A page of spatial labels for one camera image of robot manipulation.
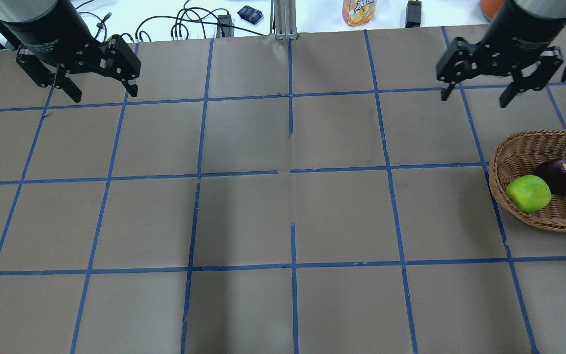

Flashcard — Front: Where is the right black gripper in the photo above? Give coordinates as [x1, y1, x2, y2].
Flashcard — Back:
[436, 37, 564, 108]

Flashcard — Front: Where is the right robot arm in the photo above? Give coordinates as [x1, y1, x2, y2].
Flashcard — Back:
[435, 0, 566, 108]

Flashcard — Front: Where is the green apple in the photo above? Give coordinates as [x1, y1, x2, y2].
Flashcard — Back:
[505, 175, 552, 213]

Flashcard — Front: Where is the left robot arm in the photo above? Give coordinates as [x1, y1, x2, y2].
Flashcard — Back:
[0, 0, 141, 103]

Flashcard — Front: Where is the wicker basket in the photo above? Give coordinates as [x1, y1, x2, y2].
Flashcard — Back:
[489, 130, 566, 233]

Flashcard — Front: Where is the black power adapter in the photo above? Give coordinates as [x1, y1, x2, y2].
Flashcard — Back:
[404, 0, 422, 29]

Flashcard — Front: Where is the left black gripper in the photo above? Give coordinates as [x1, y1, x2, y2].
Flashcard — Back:
[16, 34, 141, 103]

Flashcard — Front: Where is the aluminium frame post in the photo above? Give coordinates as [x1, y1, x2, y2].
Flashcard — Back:
[270, 0, 298, 40]

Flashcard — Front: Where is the dark purple apple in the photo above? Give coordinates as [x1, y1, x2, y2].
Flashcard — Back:
[533, 158, 566, 197]

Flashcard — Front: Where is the dark blue pouch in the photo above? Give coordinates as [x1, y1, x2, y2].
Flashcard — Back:
[237, 6, 264, 25]

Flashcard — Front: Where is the orange snack bag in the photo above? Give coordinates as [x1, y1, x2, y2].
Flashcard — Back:
[341, 0, 377, 27]

